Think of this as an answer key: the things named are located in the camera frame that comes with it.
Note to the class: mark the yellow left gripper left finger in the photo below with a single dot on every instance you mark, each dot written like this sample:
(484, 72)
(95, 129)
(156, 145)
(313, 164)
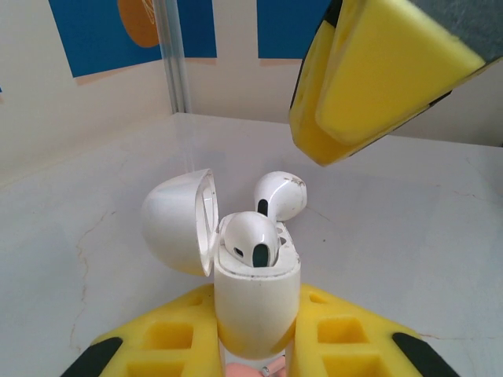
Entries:
(169, 337)

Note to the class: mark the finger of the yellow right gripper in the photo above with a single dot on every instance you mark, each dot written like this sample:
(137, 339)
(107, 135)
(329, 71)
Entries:
(393, 59)

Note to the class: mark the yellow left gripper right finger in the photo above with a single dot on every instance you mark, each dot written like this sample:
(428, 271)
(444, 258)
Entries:
(338, 337)

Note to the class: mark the white earbud charging case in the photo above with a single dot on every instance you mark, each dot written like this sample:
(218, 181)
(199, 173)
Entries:
(255, 310)

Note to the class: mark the blue floral wall panel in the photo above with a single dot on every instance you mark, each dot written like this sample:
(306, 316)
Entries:
(283, 27)
(90, 31)

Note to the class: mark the aluminium frame post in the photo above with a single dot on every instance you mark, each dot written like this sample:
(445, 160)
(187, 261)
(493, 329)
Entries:
(175, 59)

